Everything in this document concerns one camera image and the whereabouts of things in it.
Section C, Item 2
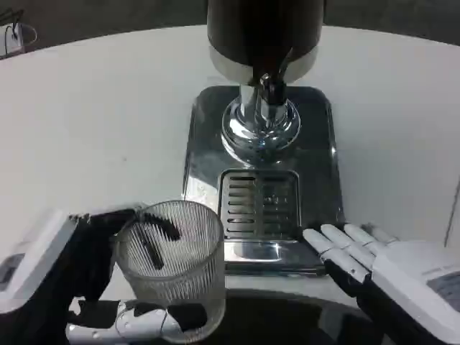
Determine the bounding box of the round glass side table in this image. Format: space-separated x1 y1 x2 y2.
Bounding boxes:
0 22 38 60

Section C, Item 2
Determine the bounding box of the slotted steel drip grid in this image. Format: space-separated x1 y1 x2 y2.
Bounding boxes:
217 167 302 241

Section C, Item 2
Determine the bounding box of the steel drip tray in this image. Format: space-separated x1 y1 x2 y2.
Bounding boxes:
181 85 346 277

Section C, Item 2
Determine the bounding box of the black dispenser tap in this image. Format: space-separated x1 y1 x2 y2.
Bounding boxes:
259 48 296 107

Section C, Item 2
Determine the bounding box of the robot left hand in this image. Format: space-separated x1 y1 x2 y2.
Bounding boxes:
0 201 208 345

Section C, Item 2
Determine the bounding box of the clear ribbed glass cup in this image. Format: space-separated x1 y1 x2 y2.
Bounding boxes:
114 200 227 344

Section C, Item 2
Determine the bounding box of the white box with cable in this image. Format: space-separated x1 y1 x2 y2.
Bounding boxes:
0 24 23 51

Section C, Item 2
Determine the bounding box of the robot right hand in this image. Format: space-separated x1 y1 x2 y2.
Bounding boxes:
302 222 460 345

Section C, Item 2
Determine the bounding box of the black steel drink dispenser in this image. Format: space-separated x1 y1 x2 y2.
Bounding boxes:
206 0 326 167

